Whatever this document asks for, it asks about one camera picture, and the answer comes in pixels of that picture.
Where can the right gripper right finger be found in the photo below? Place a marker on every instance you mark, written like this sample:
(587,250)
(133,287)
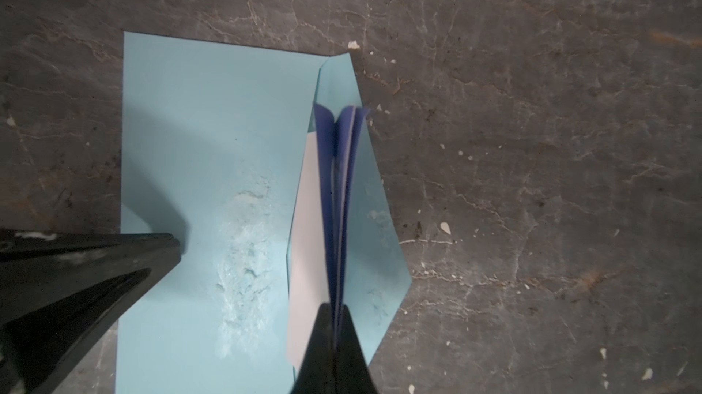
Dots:
(352,374)

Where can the white letter paper blue border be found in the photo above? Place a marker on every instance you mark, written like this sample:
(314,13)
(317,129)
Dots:
(317,253)

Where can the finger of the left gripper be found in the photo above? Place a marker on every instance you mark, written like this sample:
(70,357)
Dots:
(60,293)

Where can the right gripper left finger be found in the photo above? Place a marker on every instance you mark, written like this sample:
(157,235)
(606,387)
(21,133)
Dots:
(317,373)

